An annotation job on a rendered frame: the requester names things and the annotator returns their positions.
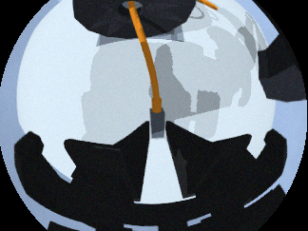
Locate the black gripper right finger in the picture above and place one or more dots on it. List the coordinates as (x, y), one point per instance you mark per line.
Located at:
(195, 157)

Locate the orange cable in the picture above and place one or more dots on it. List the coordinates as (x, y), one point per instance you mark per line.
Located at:
(157, 114)

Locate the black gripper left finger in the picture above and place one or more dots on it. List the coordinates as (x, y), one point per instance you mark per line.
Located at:
(127, 158)

